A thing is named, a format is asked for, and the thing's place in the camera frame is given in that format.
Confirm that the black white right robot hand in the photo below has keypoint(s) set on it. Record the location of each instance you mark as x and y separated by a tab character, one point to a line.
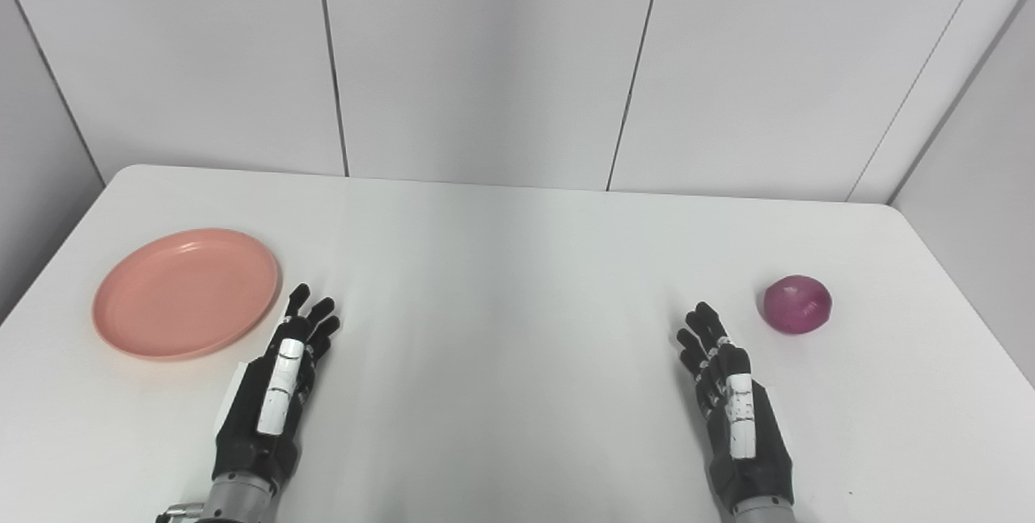
740	418

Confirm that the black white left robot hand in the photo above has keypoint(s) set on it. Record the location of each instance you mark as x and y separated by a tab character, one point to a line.
275	394

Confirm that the purple red onion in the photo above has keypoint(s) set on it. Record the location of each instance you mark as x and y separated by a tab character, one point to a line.
798	305

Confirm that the pink round plate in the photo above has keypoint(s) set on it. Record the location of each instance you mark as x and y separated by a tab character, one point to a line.
186	294

